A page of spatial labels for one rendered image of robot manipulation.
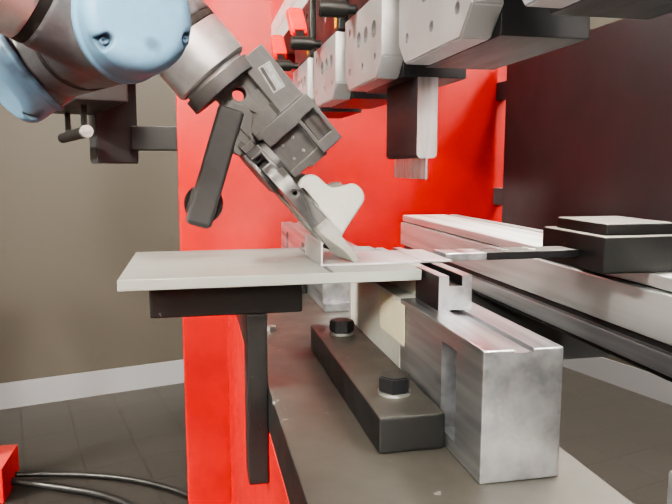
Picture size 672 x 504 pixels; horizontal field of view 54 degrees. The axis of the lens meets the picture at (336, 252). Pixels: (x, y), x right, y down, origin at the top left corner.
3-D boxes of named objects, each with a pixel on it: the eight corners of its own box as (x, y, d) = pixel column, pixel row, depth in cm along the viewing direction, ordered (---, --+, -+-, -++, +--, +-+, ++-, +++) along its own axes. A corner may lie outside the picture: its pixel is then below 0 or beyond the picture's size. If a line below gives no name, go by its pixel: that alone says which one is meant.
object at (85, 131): (57, 143, 194) (56, 115, 193) (68, 143, 196) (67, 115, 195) (80, 137, 155) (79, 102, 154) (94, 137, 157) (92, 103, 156)
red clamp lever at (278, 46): (268, 32, 112) (273, 63, 106) (292, 33, 113) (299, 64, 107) (267, 41, 113) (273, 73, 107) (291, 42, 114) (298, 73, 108)
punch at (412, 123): (386, 177, 72) (387, 88, 71) (403, 177, 72) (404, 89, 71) (416, 179, 62) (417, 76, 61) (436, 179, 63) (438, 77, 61)
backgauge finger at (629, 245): (419, 262, 74) (420, 218, 73) (623, 255, 79) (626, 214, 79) (461, 280, 62) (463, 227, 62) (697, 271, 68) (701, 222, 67)
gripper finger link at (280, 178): (326, 215, 59) (261, 142, 59) (314, 227, 58) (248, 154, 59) (325, 221, 63) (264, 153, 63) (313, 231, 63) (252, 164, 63)
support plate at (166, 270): (136, 261, 71) (135, 252, 71) (370, 254, 77) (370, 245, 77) (117, 291, 54) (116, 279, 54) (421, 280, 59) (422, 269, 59)
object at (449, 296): (375, 273, 75) (375, 247, 75) (400, 272, 76) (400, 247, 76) (438, 310, 56) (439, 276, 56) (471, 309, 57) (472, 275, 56)
